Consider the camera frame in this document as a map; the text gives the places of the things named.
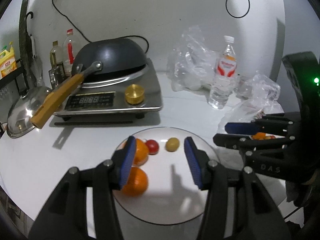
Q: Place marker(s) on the grey refrigerator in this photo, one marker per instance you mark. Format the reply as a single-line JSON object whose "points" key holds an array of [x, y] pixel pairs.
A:
{"points": [[297, 32]]}

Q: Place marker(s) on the printed plastic fruit bag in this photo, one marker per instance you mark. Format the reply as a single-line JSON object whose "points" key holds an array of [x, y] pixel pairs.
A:
{"points": [[249, 110]]}

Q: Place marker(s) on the clear water bottle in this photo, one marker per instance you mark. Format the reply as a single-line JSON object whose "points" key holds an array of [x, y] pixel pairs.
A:
{"points": [[224, 79]]}

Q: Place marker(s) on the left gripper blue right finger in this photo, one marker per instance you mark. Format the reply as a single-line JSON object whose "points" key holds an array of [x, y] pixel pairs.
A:
{"points": [[190, 150]]}

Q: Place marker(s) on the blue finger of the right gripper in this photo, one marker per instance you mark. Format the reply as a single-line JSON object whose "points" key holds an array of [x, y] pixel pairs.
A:
{"points": [[248, 128], [229, 141]]}

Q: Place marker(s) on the crumpled clear plastic bag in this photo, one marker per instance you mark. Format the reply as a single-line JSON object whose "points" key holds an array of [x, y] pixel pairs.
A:
{"points": [[257, 91]]}

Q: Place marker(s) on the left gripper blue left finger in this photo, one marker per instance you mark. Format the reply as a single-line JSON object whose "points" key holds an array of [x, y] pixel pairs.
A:
{"points": [[125, 159]]}

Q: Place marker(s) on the stainless induction cooker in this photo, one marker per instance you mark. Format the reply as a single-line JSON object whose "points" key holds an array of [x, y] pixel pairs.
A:
{"points": [[109, 97]]}

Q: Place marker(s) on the cooking oil bottle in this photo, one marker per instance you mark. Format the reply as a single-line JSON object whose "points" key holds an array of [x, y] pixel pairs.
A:
{"points": [[56, 56]]}

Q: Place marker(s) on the black umbrella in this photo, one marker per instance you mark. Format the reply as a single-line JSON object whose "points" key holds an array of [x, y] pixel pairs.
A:
{"points": [[29, 49]]}

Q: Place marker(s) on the yellow detergent bottle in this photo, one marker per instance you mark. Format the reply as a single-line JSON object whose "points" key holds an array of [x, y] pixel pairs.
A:
{"points": [[7, 61]]}

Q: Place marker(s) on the steel pot lid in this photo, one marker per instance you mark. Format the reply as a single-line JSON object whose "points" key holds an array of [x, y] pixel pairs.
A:
{"points": [[23, 109]]}

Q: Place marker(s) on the white round plate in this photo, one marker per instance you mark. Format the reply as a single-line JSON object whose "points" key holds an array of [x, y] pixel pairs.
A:
{"points": [[171, 197]]}

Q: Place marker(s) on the red label sauce bottle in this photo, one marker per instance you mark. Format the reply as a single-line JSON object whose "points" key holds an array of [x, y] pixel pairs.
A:
{"points": [[68, 57]]}

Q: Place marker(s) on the black wok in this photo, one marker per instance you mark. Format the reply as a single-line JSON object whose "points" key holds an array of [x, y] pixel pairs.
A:
{"points": [[95, 66]]}

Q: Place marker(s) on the mandarin orange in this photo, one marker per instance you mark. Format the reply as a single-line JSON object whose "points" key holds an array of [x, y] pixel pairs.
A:
{"points": [[141, 154], [137, 183], [259, 136]]}

